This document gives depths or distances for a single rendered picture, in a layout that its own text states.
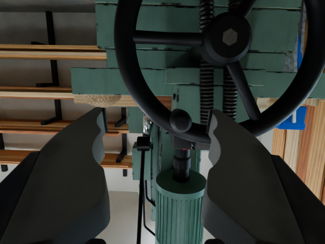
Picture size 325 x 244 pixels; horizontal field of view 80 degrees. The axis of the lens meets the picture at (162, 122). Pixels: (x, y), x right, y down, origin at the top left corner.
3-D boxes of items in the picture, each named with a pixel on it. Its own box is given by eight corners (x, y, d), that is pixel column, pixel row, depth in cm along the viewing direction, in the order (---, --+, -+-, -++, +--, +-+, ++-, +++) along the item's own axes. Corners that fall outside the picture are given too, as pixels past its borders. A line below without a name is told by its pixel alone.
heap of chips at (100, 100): (115, 95, 45) (115, 111, 46) (125, 91, 59) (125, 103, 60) (76, 94, 45) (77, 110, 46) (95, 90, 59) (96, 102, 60)
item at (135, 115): (151, 104, 77) (151, 133, 79) (151, 102, 84) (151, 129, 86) (127, 103, 77) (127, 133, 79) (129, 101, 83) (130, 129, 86)
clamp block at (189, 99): (256, 85, 36) (250, 133, 37) (229, 83, 49) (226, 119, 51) (174, 83, 35) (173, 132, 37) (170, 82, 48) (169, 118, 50)
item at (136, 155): (151, 148, 83) (151, 180, 86) (151, 141, 92) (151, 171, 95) (131, 147, 83) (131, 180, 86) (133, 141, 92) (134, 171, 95)
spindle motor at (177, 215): (213, 192, 59) (206, 275, 66) (200, 166, 76) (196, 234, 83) (155, 192, 59) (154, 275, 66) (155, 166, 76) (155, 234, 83)
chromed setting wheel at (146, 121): (150, 106, 69) (150, 140, 72) (151, 102, 81) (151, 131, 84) (141, 106, 69) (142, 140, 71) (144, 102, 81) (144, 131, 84)
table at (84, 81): (382, 71, 36) (374, 104, 37) (279, 74, 65) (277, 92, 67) (43, 64, 34) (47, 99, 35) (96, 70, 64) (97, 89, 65)
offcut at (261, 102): (241, 96, 49) (239, 108, 50) (257, 98, 46) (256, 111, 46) (251, 95, 51) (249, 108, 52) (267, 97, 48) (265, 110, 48)
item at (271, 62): (286, 53, 44) (284, 71, 44) (245, 61, 64) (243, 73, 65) (106, 48, 42) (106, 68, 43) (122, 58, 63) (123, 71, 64)
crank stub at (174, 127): (179, 108, 21) (198, 120, 21) (174, 101, 27) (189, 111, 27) (166, 127, 21) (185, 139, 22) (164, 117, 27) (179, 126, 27)
